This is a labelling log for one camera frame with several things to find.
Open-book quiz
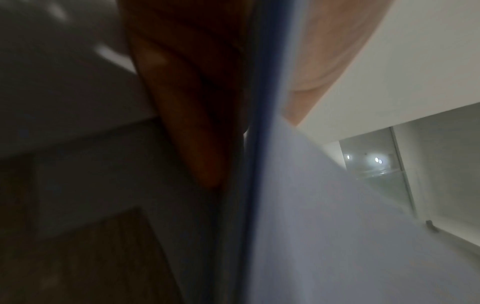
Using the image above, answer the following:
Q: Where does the person's left hand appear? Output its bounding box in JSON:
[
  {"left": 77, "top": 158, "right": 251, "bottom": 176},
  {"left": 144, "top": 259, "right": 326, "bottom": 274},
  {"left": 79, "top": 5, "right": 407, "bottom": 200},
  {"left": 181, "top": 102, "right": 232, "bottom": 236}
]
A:
[{"left": 116, "top": 0, "right": 395, "bottom": 189}]

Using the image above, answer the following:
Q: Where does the pile of white paper sheets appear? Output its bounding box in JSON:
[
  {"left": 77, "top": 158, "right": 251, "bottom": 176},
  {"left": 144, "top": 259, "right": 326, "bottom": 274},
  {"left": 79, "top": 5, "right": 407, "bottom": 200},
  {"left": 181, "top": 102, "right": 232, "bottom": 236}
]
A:
[{"left": 0, "top": 0, "right": 226, "bottom": 304}]

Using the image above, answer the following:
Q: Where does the white paper stack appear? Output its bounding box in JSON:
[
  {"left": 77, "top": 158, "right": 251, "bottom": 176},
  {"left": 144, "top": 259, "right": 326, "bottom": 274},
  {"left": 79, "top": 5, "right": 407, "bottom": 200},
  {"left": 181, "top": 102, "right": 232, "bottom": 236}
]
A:
[{"left": 179, "top": 0, "right": 480, "bottom": 304}]

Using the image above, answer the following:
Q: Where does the frosted glass door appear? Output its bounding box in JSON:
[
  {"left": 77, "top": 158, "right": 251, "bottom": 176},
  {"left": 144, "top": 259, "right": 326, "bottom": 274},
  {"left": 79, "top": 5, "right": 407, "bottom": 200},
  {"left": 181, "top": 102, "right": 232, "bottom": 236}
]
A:
[{"left": 339, "top": 126, "right": 417, "bottom": 214}]

